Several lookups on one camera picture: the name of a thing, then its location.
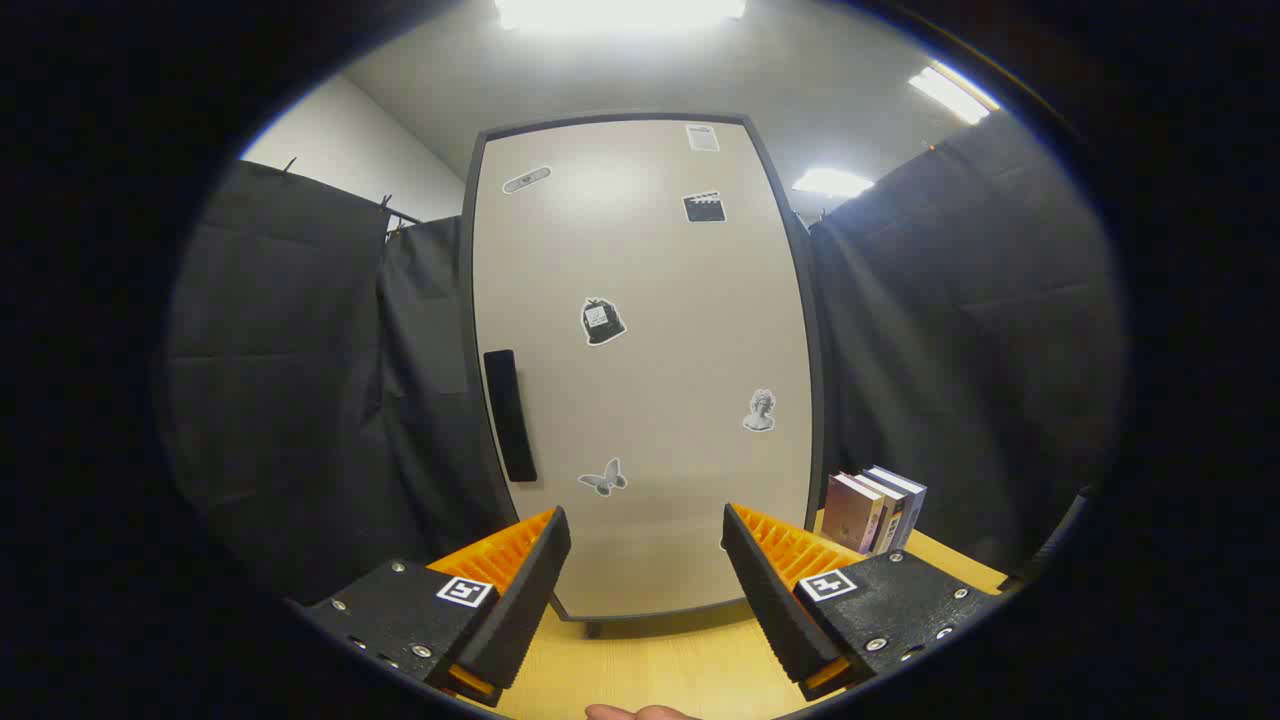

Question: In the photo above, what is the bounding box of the dark spine book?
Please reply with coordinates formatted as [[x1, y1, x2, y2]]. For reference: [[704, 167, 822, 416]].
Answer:
[[855, 470, 908, 554]]

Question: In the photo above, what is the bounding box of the maroon cover book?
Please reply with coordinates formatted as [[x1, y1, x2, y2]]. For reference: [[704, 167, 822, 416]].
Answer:
[[822, 473, 886, 554]]

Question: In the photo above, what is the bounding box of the dark grey cabinet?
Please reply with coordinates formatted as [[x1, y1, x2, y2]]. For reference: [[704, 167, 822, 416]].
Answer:
[[460, 110, 827, 639]]

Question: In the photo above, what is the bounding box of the black door handle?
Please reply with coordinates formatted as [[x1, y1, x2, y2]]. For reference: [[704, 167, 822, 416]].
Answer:
[[483, 350, 539, 483]]

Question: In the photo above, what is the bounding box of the white and blue book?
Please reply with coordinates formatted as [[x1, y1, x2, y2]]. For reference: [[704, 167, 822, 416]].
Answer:
[[865, 465, 928, 551]]

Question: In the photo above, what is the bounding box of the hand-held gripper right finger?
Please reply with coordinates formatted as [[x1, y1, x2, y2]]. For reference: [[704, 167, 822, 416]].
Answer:
[[722, 503, 1001, 701]]

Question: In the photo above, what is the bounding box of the long ceiling light panel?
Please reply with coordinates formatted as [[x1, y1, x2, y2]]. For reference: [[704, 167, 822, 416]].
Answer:
[[908, 65, 1001, 126]]

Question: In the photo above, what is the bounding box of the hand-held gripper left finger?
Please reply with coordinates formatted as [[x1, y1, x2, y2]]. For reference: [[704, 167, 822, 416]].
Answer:
[[300, 505, 573, 709]]

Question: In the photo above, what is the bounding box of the large ceiling light panel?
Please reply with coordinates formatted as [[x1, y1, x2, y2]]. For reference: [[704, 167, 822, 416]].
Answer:
[[495, 0, 746, 31]]

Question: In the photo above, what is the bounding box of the small ceiling light panel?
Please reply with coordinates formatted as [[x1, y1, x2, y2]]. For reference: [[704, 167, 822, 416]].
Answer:
[[793, 168, 874, 198]]

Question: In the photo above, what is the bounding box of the black backdrop cloth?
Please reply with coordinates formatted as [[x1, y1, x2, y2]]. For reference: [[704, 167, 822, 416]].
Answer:
[[160, 110, 1131, 601]]

